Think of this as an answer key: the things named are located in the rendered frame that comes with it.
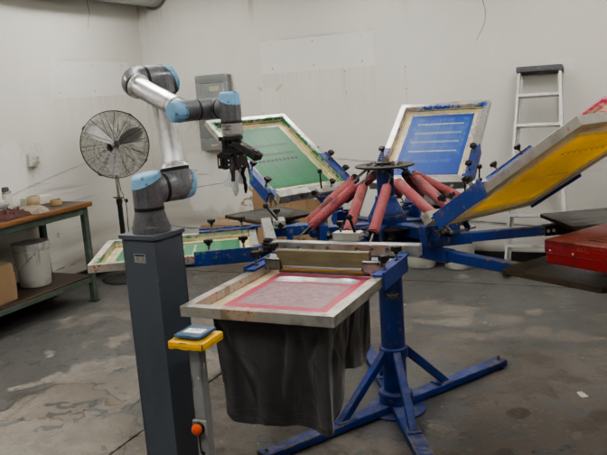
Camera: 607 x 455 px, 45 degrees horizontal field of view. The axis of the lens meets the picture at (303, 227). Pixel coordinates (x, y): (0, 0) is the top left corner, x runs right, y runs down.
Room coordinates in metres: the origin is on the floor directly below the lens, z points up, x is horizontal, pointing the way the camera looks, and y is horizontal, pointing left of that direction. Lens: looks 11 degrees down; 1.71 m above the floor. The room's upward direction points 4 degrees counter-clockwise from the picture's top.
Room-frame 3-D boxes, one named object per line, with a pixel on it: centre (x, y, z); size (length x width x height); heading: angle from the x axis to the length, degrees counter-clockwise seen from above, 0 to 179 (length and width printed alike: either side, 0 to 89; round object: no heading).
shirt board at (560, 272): (3.14, -0.81, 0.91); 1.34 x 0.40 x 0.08; 35
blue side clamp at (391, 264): (2.83, -0.33, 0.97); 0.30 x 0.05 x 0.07; 155
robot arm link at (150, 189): (2.86, 0.59, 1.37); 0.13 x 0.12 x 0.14; 131
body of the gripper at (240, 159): (2.64, 0.23, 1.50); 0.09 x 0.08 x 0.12; 59
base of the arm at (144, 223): (2.86, 0.60, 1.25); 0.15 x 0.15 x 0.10
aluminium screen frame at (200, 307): (2.73, 0.02, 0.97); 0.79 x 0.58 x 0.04; 155
